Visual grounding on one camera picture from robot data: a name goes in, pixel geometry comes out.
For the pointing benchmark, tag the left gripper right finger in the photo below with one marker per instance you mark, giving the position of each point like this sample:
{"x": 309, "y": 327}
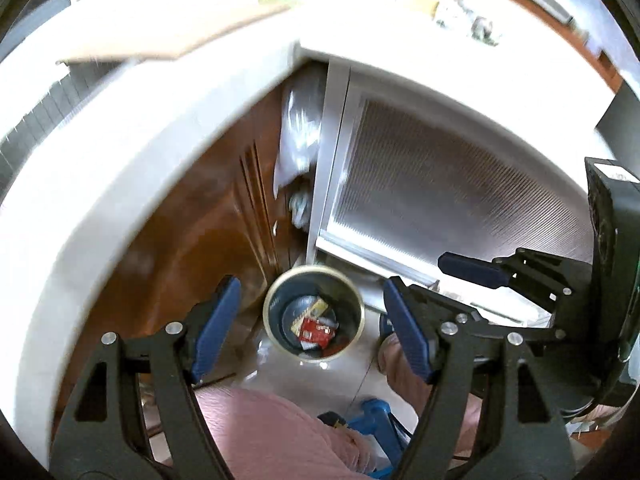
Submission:
{"x": 490, "y": 415}

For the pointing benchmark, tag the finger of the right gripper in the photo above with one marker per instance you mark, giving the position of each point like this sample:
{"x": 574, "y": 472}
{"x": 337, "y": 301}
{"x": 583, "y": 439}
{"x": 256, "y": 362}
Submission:
{"x": 475, "y": 271}

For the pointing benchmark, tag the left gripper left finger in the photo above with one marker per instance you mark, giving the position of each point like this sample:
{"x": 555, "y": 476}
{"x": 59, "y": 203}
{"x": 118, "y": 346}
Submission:
{"x": 133, "y": 413}

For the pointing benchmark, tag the round gold-rimmed trash bin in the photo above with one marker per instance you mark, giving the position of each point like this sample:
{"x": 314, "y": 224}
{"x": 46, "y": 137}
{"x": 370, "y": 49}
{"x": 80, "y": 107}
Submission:
{"x": 316, "y": 292}

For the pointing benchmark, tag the blue plastic stool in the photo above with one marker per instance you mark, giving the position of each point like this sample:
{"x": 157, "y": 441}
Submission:
{"x": 376, "y": 420}

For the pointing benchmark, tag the ribbed glass sliding door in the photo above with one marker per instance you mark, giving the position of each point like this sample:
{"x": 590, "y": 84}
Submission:
{"x": 405, "y": 174}

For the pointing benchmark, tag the red snack wrapper in bin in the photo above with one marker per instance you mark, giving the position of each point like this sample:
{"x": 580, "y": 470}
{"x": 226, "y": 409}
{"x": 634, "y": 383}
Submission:
{"x": 316, "y": 333}

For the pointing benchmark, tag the person's pink trouser legs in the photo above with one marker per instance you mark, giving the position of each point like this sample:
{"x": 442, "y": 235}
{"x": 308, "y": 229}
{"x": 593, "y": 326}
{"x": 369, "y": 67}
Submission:
{"x": 263, "y": 436}

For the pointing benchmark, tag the white plastic bag hanging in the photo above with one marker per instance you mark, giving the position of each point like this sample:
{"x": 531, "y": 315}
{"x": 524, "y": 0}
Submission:
{"x": 301, "y": 121}

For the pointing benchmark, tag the brown wooden cabinet door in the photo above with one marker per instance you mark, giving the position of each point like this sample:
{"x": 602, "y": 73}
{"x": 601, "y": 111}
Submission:
{"x": 222, "y": 217}

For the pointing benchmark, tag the white countertop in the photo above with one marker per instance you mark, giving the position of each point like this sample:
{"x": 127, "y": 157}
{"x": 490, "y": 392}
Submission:
{"x": 85, "y": 191}

